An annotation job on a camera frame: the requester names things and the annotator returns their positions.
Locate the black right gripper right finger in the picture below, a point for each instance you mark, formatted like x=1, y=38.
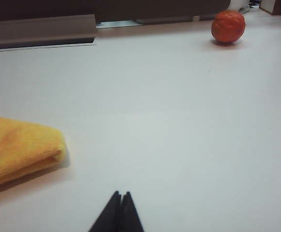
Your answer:
x=129, y=215

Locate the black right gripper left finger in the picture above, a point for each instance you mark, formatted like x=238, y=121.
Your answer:
x=108, y=217

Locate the yellow microfibre rag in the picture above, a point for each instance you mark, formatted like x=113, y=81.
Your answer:
x=17, y=149

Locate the grey-brown fabric desk divider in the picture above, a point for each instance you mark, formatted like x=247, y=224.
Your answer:
x=130, y=8

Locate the orange mandarin fruit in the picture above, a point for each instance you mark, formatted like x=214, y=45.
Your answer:
x=228, y=26

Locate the white rounded appliance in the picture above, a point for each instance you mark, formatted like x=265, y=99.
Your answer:
x=239, y=4

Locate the brown cardboard box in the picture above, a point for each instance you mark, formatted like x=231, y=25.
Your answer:
x=269, y=6

